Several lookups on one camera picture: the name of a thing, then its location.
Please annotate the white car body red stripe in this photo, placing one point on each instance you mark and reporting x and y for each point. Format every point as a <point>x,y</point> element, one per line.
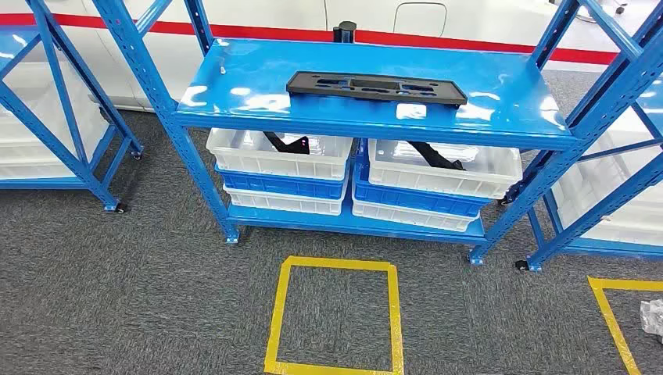
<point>290,15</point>

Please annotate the black plastic car part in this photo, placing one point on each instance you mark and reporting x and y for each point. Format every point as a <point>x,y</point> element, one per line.
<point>300,85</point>

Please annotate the blue metal shelf rack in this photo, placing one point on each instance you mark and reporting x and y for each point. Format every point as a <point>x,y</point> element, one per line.
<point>595,220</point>
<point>336,57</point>
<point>41,183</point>

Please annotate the blue plastic bin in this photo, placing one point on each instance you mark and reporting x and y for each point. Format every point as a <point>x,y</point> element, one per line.
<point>414,199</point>
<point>279,186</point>

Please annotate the black caster wheel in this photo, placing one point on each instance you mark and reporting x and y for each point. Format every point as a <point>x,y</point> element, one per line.
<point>521,265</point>
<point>120,208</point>
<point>135,154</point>

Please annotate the crumpled clear plastic wrap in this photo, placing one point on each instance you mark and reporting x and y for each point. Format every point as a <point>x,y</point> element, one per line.
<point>653,318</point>

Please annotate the yellow floor tape square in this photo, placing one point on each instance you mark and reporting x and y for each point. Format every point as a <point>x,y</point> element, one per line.
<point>609,316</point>
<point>280,310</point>

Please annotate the black part in bin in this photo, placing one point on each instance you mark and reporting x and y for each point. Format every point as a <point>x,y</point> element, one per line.
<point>290,147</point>
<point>435,155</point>

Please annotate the black cylinder post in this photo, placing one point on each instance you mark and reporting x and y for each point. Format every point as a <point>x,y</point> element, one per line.
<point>344,32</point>

